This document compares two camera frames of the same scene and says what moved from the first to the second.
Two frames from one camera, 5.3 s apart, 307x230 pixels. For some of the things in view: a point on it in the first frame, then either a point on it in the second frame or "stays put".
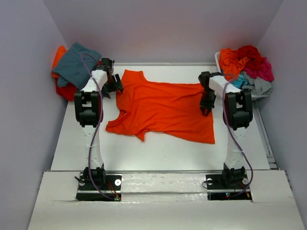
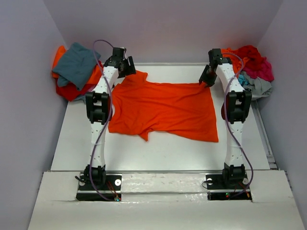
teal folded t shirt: x=76 y=66 stays put
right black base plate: x=219 y=189 stays put
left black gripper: x=117 y=86 to x=130 y=69
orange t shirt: x=167 y=109 stays put
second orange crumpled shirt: x=230 y=64 stays put
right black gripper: x=205 y=105 to x=204 y=77
